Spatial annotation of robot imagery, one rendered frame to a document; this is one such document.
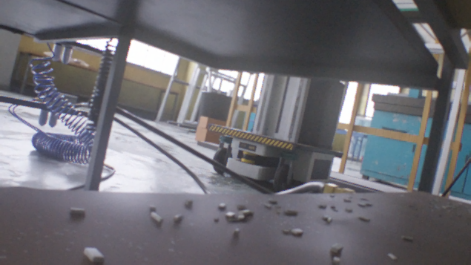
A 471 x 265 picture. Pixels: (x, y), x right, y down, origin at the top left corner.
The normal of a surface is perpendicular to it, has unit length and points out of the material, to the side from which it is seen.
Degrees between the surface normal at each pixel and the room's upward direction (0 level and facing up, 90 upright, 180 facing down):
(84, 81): 90
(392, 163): 90
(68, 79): 90
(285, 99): 90
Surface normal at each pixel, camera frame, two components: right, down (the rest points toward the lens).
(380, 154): -0.66, -0.16
